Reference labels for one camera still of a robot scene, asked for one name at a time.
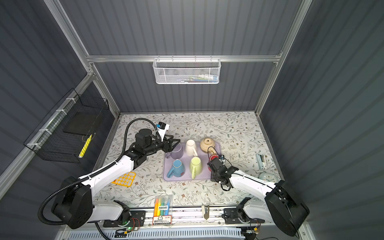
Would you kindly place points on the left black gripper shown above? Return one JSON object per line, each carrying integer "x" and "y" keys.
{"x": 169, "y": 147}

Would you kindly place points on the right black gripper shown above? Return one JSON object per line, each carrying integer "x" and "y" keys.
{"x": 212, "y": 177}

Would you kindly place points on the red mug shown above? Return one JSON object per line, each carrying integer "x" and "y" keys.
{"x": 214, "y": 157}

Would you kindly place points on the light green mug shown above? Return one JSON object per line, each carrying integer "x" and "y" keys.
{"x": 195, "y": 167}

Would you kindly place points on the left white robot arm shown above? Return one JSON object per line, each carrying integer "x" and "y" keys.
{"x": 76, "y": 205}

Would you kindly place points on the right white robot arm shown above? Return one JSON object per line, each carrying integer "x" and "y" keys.
{"x": 275, "y": 202}

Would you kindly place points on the purple mug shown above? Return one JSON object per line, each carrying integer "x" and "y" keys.
{"x": 176, "y": 153}

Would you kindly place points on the white mug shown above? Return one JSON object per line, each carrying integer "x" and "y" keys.
{"x": 191, "y": 148}

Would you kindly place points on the blue dotted mug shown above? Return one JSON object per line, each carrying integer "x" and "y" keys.
{"x": 177, "y": 169}

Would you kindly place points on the lavender plastic tray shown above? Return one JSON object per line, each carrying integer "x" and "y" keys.
{"x": 204, "y": 175}

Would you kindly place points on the yellow calculator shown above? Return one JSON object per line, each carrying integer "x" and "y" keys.
{"x": 125, "y": 180}

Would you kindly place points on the pack of coloured markers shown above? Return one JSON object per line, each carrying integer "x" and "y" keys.
{"x": 162, "y": 211}

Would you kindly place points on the yellow highlighter pen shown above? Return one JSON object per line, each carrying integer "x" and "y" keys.
{"x": 85, "y": 147}

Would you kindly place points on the white wire mesh basket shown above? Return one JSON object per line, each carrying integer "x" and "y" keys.
{"x": 187, "y": 72}

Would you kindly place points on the black wire basket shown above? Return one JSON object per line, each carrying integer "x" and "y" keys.
{"x": 64, "y": 134}

